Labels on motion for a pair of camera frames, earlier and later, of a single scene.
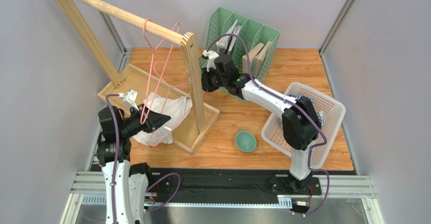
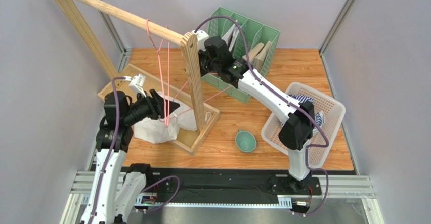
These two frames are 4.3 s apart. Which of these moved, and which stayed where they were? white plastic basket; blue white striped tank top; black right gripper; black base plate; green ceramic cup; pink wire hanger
Moved: black right gripper; pink wire hanger
Stayed: blue white striped tank top; white plastic basket; black base plate; green ceramic cup
